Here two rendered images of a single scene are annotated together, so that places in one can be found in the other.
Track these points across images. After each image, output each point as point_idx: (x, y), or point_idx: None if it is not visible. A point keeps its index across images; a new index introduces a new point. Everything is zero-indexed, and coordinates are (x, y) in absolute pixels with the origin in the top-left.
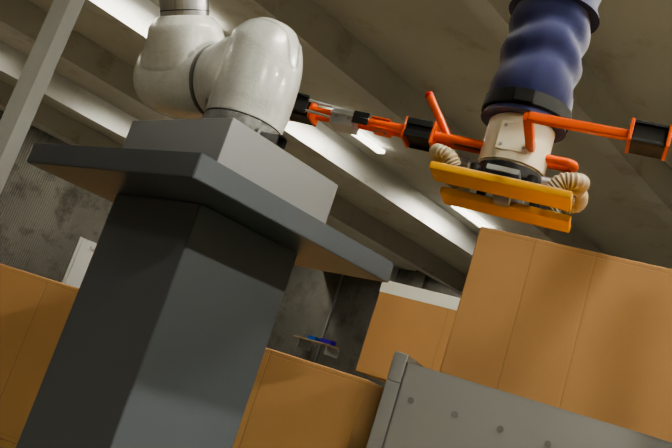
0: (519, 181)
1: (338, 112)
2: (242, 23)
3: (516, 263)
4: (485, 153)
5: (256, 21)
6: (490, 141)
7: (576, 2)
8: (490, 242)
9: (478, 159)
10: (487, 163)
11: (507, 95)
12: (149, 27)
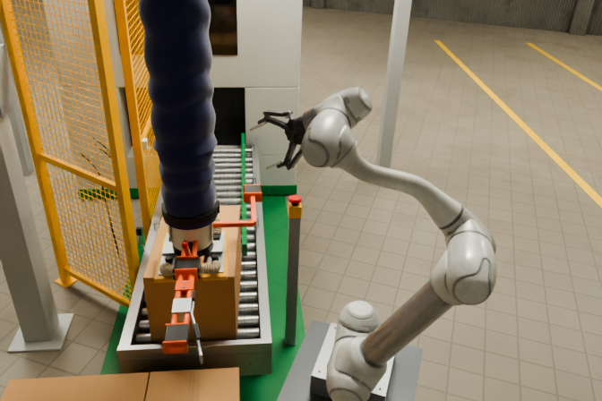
0: (227, 245)
1: (193, 310)
2: (375, 321)
3: (236, 274)
4: (205, 245)
5: (376, 313)
6: (206, 238)
7: None
8: (235, 277)
9: (198, 250)
10: (222, 251)
11: (216, 213)
12: (383, 374)
